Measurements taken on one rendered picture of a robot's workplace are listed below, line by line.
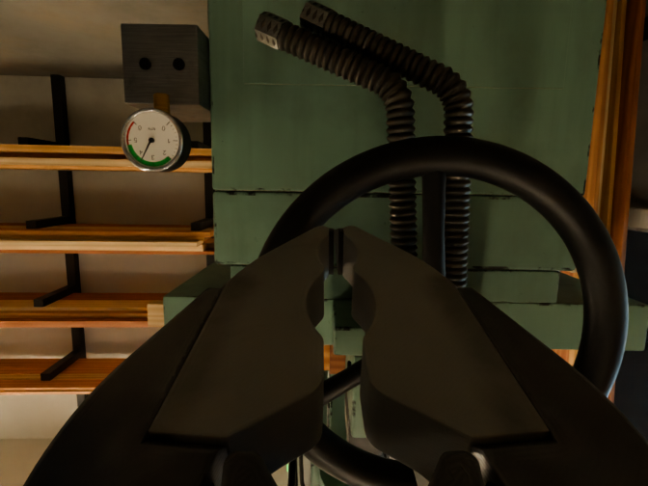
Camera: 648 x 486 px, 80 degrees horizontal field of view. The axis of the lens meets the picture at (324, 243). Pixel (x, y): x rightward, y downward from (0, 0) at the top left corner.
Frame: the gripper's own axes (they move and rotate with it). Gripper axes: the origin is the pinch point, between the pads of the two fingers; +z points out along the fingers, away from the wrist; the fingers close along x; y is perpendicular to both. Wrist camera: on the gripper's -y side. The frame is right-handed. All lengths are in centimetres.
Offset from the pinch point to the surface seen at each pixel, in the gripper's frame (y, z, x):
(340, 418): 62, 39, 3
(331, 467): 23.9, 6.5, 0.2
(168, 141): 4.1, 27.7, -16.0
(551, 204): 5.0, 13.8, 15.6
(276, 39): -5.0, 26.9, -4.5
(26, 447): 272, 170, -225
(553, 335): 27.4, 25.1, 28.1
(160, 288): 166, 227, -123
